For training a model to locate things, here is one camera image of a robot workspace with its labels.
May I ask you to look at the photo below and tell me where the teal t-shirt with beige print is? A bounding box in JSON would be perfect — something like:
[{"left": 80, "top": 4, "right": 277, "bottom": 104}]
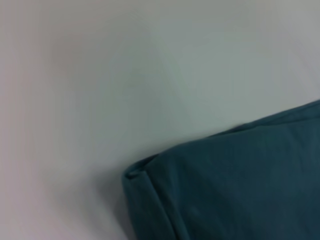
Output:
[{"left": 121, "top": 99, "right": 320, "bottom": 240}]

